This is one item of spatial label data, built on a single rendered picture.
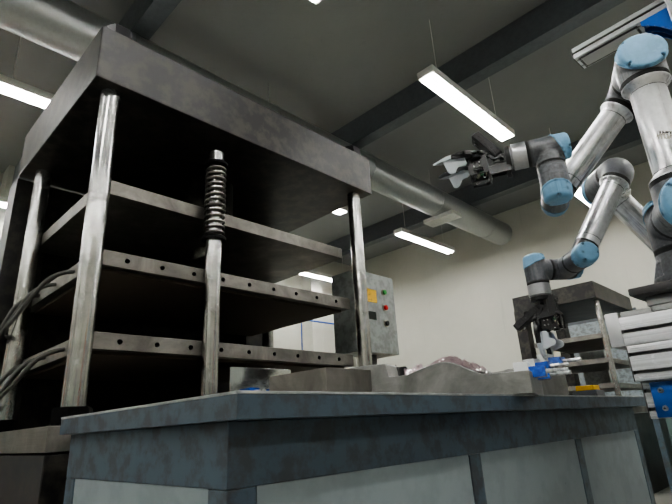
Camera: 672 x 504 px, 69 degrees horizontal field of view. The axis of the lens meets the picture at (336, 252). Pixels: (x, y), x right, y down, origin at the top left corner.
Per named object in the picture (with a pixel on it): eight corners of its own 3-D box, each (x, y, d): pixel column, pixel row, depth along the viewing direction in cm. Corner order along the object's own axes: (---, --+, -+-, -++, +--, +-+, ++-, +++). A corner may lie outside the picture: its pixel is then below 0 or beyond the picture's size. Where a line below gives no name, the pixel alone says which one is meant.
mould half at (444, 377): (544, 395, 143) (537, 357, 147) (533, 392, 121) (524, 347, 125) (385, 407, 164) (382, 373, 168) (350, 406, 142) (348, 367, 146)
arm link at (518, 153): (523, 135, 136) (525, 152, 143) (506, 139, 138) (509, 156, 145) (528, 157, 133) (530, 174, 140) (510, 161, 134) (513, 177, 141)
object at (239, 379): (292, 418, 180) (290, 369, 186) (229, 420, 161) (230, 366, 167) (216, 424, 212) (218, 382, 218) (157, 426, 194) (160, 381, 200)
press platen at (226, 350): (354, 366, 212) (353, 354, 214) (86, 348, 137) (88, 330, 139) (251, 383, 260) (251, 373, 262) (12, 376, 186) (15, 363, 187)
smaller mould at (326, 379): (373, 400, 115) (370, 369, 117) (327, 400, 105) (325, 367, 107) (315, 406, 128) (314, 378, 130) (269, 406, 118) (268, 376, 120)
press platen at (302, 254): (342, 258, 231) (341, 248, 233) (101, 191, 156) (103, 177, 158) (253, 291, 277) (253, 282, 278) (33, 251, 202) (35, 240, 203)
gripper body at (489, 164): (467, 175, 138) (512, 165, 134) (463, 151, 142) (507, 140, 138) (471, 189, 144) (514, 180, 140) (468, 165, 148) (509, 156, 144)
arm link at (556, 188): (574, 207, 136) (565, 172, 139) (575, 191, 126) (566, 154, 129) (543, 213, 138) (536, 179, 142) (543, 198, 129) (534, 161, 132)
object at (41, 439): (392, 429, 204) (391, 414, 206) (44, 453, 115) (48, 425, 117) (267, 435, 258) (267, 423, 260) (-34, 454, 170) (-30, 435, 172)
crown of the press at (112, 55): (378, 264, 228) (368, 149, 248) (81, 179, 139) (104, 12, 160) (266, 301, 283) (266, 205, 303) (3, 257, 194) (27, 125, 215)
